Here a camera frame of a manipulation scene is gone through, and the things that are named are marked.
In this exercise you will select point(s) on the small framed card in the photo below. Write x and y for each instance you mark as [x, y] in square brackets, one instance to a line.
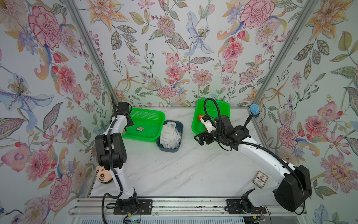
[260, 179]

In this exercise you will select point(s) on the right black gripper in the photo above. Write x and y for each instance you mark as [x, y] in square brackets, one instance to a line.
[207, 136]

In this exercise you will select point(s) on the dark teal plastic bin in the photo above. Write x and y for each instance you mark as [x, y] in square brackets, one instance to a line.
[180, 128]

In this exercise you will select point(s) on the right green plastic basket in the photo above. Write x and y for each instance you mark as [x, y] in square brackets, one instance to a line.
[197, 126]

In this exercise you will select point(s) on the blue microphone on black stand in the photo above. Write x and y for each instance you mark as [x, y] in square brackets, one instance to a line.
[253, 113]

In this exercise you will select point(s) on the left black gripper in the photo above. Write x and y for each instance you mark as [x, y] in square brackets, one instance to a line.
[130, 121]

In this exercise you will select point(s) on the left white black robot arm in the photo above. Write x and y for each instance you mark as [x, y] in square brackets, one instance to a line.
[112, 156]

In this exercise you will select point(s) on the pink plush toy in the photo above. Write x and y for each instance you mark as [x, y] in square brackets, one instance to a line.
[103, 175]

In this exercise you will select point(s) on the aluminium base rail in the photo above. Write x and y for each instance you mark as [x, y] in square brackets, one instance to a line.
[172, 206]

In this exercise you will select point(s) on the left green plastic basket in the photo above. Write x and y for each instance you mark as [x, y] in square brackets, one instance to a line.
[151, 121]

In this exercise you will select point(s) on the green plastic basket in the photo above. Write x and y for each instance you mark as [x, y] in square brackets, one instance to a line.
[197, 126]
[151, 121]

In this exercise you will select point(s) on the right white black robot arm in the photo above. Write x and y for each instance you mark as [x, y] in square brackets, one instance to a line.
[293, 183]

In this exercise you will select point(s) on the white foam net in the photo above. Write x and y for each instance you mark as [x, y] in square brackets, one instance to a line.
[171, 130]
[163, 139]
[174, 142]

